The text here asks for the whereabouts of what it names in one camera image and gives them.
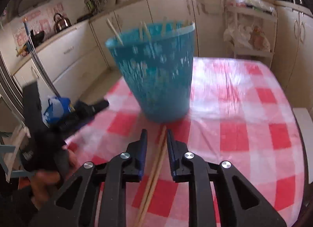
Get group of wooden chopsticks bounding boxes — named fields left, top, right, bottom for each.
left=106, top=17, right=195, bottom=46

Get cream cabinets with drawers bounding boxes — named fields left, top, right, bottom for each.
left=271, top=0, right=313, bottom=110

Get black wok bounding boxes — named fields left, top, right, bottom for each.
left=23, top=30, right=46, bottom=47

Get white trolley shelf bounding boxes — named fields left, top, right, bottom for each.
left=224, top=0, right=278, bottom=66

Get blue white plastic bag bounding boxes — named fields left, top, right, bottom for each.
left=41, top=97, right=74, bottom=124

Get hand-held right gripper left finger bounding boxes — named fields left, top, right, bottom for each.
left=29, top=129, right=148, bottom=227

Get cream kitchen cabinets with counter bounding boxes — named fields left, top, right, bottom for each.
left=11, top=0, right=225, bottom=95

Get metal mop handle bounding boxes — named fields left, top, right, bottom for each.
left=24, top=17, right=60, bottom=96

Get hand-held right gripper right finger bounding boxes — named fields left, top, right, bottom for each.
left=166, top=129, right=286, bottom=227

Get teal floral cutout bucket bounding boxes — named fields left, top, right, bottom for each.
left=105, top=22, right=196, bottom=123

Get copper kettle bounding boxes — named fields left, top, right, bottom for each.
left=53, top=13, right=72, bottom=34

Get person's left hand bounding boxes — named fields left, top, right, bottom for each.
left=29, top=147, right=78, bottom=208

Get red white checked tablecloth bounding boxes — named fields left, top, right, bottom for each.
left=65, top=57, right=306, bottom=227

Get single wooden chopstick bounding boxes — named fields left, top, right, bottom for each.
left=134, top=125, right=166, bottom=226
left=140, top=127, right=168, bottom=227

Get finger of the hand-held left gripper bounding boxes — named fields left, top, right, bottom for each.
left=57, top=113, right=97, bottom=133
left=71, top=99, right=110, bottom=118

